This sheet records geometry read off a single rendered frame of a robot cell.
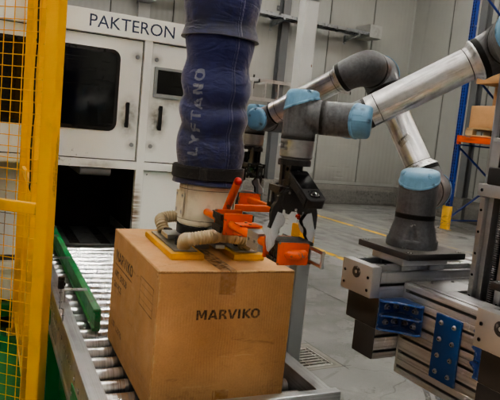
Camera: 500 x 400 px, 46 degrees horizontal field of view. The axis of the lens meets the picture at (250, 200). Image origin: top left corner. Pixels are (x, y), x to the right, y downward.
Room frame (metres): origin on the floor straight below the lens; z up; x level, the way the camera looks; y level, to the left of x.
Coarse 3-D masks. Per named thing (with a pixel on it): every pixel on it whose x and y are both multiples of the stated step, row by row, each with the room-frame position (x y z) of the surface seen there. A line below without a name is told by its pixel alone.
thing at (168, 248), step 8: (152, 232) 1.93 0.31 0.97; (152, 240) 1.86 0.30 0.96; (160, 240) 1.82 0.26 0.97; (168, 240) 1.81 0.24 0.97; (176, 240) 1.75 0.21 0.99; (160, 248) 1.76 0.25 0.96; (168, 248) 1.71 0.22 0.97; (176, 248) 1.70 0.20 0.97; (192, 248) 1.72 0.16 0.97; (168, 256) 1.67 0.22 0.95; (176, 256) 1.66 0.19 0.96; (184, 256) 1.66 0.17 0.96; (192, 256) 1.67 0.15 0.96; (200, 256) 1.68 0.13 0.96
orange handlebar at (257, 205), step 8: (248, 200) 2.18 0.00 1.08; (256, 200) 2.12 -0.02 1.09; (240, 208) 1.94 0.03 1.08; (248, 208) 1.95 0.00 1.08; (256, 208) 1.97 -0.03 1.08; (264, 208) 1.98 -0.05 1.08; (208, 216) 1.74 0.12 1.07; (232, 224) 1.56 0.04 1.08; (240, 224) 1.52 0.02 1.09; (248, 224) 1.52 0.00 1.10; (256, 224) 1.54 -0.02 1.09; (240, 232) 1.49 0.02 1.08; (288, 256) 1.25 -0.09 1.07; (296, 256) 1.25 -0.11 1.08; (304, 256) 1.26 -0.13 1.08
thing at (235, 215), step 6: (216, 210) 1.65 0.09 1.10; (222, 210) 1.66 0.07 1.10; (228, 210) 1.66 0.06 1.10; (234, 210) 1.67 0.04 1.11; (240, 210) 1.68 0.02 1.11; (216, 216) 1.62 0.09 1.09; (222, 216) 1.58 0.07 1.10; (228, 216) 1.58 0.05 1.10; (234, 216) 1.59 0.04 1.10; (240, 216) 1.60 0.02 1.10; (246, 216) 1.60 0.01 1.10; (252, 216) 1.62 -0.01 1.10; (216, 222) 1.63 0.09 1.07; (222, 222) 1.59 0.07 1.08; (228, 222) 1.58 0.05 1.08; (216, 228) 1.61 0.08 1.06; (222, 228) 1.59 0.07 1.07; (228, 228) 1.58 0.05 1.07; (222, 234) 1.58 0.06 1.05; (228, 234) 1.58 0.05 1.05; (234, 234) 1.59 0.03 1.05
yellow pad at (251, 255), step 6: (228, 246) 1.81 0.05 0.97; (234, 246) 1.82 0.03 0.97; (222, 252) 1.81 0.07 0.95; (228, 252) 1.77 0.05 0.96; (234, 252) 1.75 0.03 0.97; (240, 252) 1.76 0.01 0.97; (246, 252) 1.77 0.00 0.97; (252, 252) 1.77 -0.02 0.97; (258, 252) 1.78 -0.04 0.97; (234, 258) 1.73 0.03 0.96; (240, 258) 1.73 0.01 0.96; (246, 258) 1.74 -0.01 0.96; (252, 258) 1.75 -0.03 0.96; (258, 258) 1.75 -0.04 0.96
